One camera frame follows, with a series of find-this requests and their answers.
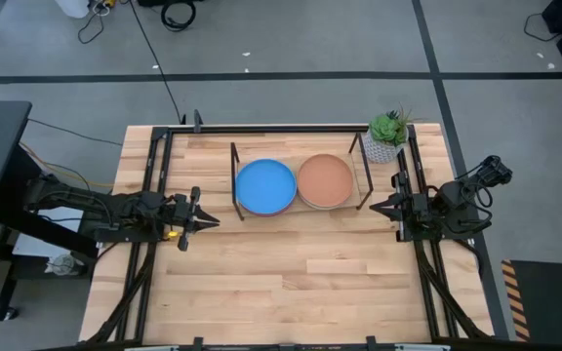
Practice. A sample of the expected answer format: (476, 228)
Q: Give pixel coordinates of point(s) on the wooden shelf with black frame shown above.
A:
(298, 210)

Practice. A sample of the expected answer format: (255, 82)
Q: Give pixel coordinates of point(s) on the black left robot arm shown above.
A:
(115, 214)

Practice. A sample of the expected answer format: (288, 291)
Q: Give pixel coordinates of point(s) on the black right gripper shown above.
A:
(415, 209)

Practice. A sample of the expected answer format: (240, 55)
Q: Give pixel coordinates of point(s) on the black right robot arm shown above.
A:
(456, 205)

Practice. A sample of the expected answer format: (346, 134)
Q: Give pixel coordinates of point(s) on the bright blue plate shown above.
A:
(266, 186)

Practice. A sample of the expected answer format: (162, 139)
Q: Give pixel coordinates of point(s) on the black aluminium table frame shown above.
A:
(261, 129)

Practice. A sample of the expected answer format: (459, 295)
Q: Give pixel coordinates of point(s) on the black mat with hazard stripes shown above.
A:
(554, 302)

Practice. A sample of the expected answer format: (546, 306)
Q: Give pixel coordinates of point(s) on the white bucket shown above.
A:
(72, 7)

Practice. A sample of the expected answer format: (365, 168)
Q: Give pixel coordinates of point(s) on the peach terracotta plate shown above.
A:
(325, 181)

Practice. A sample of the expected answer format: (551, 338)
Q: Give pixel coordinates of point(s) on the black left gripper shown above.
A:
(183, 212)

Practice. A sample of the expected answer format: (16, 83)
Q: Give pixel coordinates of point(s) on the succulent in white pot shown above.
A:
(383, 141)

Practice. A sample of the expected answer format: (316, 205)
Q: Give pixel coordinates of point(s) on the white paper sheet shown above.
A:
(27, 246)

